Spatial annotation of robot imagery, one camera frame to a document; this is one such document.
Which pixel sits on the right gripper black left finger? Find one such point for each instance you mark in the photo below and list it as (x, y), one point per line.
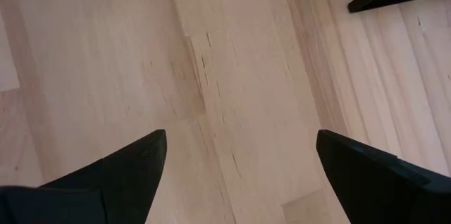
(105, 188)

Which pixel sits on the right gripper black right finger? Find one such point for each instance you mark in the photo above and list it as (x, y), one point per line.
(380, 188)

